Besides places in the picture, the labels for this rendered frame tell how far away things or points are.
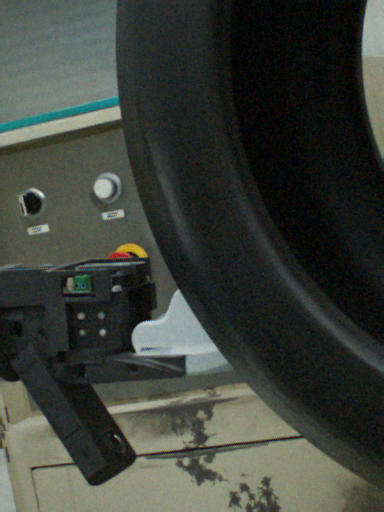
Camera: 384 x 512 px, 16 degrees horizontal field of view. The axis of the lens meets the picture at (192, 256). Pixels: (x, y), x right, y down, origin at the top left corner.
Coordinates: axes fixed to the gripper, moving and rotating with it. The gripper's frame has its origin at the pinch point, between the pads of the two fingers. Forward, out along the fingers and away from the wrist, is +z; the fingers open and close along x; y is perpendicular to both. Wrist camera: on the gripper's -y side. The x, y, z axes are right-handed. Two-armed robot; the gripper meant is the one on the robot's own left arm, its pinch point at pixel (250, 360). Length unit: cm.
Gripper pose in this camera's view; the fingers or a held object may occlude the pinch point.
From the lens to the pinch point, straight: 94.2
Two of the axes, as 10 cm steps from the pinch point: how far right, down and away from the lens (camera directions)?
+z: 9.2, -0.4, -3.9
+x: 3.9, -1.2, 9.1
